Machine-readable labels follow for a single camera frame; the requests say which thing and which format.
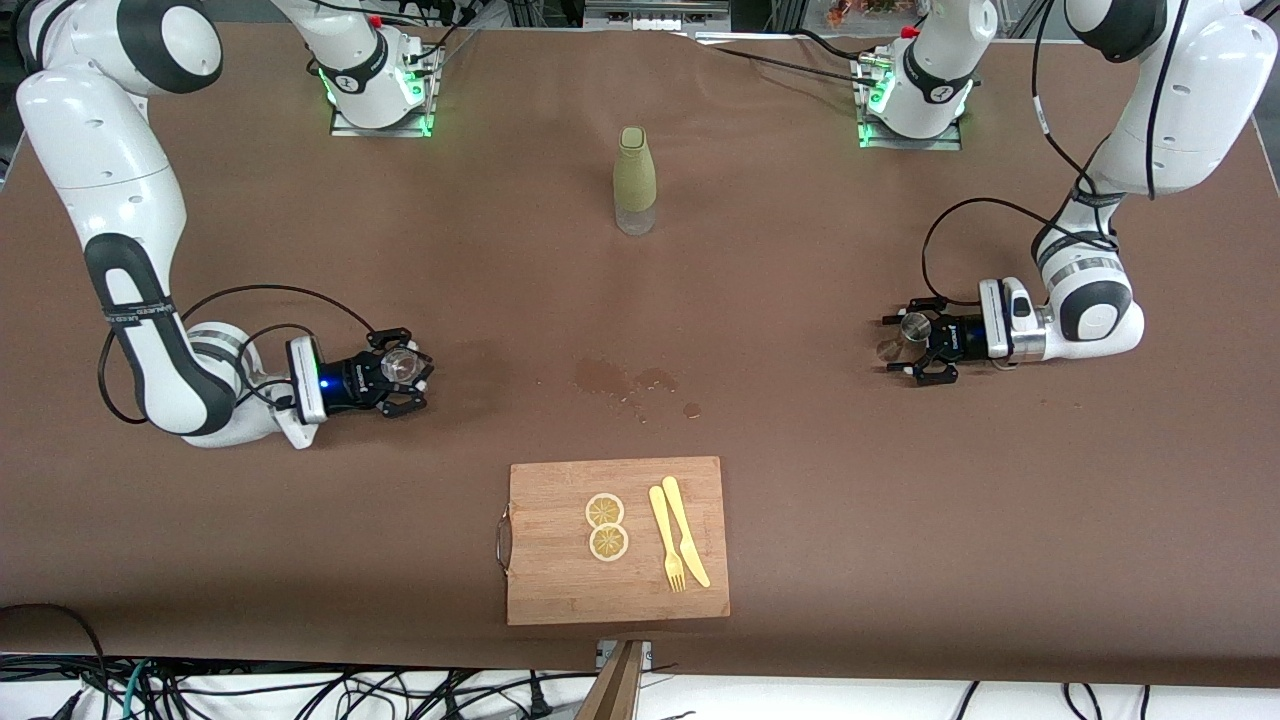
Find wooden cutting board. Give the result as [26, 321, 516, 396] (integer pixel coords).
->
[496, 456, 731, 627]

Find orange plastic items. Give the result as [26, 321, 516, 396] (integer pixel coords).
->
[825, 0, 923, 27]

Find yellow plastic knife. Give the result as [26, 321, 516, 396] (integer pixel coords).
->
[661, 476, 712, 589]

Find wooden post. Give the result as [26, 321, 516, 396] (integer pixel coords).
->
[575, 640, 646, 720]

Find brown paper table cover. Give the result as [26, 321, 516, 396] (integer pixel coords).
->
[0, 18, 1280, 691]

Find teal floor cable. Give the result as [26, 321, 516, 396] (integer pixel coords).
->
[118, 660, 153, 720]

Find steel jigger shaker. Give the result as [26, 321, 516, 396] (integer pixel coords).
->
[877, 313, 932, 363]

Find clear glass measuring cup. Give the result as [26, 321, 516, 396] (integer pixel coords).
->
[381, 344, 422, 389]

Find grey power strip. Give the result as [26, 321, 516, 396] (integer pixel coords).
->
[585, 0, 731, 31]

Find thick black floor cable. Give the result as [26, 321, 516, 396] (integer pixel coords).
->
[0, 603, 109, 720]

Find yellow plastic fork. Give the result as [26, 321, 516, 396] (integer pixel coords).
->
[649, 485, 688, 593]

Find green sleeved glass bottle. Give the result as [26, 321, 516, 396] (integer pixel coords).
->
[612, 126, 659, 237]

